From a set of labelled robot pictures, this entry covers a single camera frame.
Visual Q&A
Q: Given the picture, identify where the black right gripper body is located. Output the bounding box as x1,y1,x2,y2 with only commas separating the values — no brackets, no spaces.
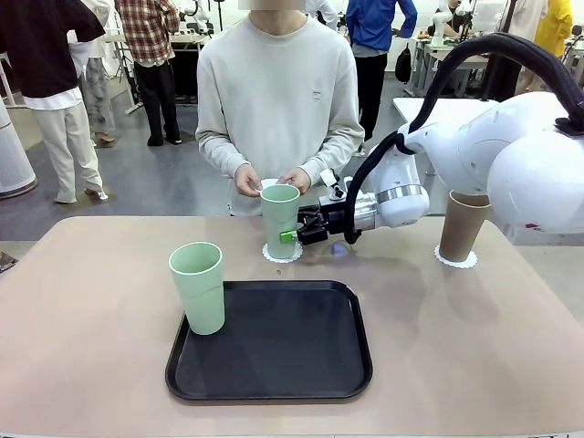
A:
318,196,355,236

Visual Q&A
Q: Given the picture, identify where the pale green cup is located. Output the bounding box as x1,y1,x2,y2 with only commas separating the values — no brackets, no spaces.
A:
168,241,225,337
259,184,302,260

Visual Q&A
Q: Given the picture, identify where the brown cup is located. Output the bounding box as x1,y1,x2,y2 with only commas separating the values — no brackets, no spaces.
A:
438,189,493,265

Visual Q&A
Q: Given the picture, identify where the person's right forearm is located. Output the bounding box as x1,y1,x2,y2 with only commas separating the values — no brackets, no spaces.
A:
195,130,252,183

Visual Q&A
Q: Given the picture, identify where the person's left forearm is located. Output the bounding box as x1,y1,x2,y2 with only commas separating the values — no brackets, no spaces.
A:
300,131,366,188

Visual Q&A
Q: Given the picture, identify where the person's left hand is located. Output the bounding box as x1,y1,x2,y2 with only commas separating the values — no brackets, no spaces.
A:
278,168,313,193

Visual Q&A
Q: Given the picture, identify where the person's right hand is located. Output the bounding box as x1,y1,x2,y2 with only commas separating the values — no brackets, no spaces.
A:
235,166,263,198

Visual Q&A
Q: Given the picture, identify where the black plastic tray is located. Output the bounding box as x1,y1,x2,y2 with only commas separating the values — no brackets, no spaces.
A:
164,279,374,405

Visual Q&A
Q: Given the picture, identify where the person in beige sweatshirt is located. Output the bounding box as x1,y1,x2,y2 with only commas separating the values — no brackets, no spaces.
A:
195,0,366,218

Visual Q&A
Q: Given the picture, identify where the black hanging bag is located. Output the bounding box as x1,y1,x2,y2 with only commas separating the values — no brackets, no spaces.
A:
394,44,412,84

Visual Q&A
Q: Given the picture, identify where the person in blue jacket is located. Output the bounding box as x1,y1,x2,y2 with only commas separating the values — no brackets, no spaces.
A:
344,0,419,142

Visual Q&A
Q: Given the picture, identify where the person in white shirt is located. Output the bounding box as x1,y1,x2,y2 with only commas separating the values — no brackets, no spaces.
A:
303,0,339,31

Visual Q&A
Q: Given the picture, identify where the grey desk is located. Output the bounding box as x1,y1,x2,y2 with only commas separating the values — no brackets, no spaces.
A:
410,38,492,99

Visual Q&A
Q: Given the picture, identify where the black tripod pole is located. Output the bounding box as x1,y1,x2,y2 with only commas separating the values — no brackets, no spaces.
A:
481,0,519,101

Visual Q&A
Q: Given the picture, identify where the light wooden desk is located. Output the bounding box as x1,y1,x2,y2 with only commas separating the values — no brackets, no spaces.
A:
169,32,209,99

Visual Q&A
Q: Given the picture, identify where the person in plaid shirt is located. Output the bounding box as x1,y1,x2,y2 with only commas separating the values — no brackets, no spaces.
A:
113,0,183,147

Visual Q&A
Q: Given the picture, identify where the person in grey patterned trousers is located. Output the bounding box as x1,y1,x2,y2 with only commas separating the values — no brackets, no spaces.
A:
68,0,118,148

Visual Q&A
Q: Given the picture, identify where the person in cream top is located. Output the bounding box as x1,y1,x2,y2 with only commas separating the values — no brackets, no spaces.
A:
483,0,548,99

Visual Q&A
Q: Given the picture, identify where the person in yellow coat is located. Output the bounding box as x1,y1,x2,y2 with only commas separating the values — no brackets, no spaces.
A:
533,0,574,60

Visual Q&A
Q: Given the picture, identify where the white air purifier tower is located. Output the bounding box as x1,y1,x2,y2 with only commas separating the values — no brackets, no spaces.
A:
0,98,38,198

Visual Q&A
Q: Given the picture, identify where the person in black top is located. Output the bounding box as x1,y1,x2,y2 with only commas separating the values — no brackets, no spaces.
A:
0,0,110,205

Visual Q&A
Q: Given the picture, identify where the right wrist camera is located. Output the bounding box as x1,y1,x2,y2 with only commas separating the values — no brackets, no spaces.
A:
318,168,348,202

